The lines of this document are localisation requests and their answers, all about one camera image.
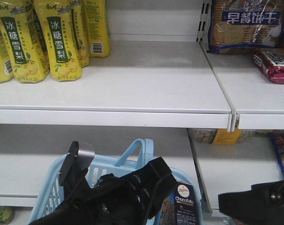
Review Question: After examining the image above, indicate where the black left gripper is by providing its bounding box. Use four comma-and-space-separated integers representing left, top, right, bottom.
67, 157, 177, 225

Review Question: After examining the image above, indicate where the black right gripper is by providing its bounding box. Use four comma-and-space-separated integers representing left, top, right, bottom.
218, 180, 284, 225

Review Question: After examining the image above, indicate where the light blue plastic basket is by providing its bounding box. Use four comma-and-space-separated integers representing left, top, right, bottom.
29, 139, 203, 225

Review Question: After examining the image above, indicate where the dark blue Chocofello cookie box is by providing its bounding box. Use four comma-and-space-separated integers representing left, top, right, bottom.
155, 182, 200, 225

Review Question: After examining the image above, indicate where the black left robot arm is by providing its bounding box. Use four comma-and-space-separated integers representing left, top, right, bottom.
32, 157, 177, 225

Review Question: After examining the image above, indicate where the yellow label biscuit pack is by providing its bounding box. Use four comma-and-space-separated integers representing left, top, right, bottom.
188, 128, 253, 145

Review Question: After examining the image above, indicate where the white lower shelf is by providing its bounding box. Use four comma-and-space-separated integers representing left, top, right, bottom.
0, 124, 197, 207

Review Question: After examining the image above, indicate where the white upper drink shelf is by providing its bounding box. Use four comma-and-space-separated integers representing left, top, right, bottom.
0, 41, 232, 128

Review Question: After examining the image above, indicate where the red pink snack pack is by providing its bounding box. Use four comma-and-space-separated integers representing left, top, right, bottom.
252, 48, 284, 84

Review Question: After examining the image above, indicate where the breakfast biscuit bag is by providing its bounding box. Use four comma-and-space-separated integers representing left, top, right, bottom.
208, 0, 284, 54

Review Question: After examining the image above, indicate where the yellow pear drink bottle back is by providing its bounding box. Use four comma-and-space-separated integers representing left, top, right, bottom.
83, 0, 111, 58

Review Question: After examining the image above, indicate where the yellow pear drink bottle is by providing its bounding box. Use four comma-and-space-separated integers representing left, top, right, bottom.
33, 0, 82, 82
0, 0, 49, 83
83, 0, 111, 58

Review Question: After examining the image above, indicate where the yellow pear drink bottle left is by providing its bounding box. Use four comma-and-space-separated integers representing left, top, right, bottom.
0, 0, 49, 83

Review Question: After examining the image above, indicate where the yellow pear drink bottle front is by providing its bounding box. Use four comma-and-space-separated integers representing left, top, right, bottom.
33, 0, 82, 82

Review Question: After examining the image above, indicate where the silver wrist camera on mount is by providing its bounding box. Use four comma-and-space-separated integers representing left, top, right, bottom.
59, 141, 95, 186

